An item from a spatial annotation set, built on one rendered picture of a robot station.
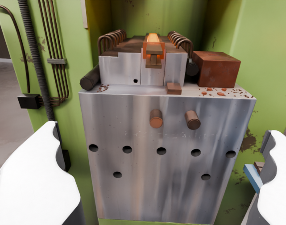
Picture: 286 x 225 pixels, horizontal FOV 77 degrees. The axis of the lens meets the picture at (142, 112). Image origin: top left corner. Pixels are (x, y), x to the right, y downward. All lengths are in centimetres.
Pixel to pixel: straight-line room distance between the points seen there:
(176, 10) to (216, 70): 50
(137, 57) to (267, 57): 40
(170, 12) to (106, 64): 53
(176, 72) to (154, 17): 50
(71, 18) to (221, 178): 60
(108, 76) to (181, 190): 37
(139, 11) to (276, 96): 62
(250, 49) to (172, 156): 38
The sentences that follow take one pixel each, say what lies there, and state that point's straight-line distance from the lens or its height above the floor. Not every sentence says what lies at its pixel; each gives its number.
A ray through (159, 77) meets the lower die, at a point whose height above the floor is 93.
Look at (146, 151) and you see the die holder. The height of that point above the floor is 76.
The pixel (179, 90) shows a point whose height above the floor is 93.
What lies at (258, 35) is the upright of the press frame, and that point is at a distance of 63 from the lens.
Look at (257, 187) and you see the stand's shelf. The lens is 55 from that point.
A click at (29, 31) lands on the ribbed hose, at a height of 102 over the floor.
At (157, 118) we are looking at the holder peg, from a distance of 36.
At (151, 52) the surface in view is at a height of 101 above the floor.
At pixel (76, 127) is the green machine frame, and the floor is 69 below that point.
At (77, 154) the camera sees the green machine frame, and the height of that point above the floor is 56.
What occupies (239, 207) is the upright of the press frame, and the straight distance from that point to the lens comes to 105.
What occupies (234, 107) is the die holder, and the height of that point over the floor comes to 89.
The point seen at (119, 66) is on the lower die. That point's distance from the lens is 43.
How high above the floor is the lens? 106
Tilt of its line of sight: 28 degrees down
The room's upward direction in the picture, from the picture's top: 1 degrees clockwise
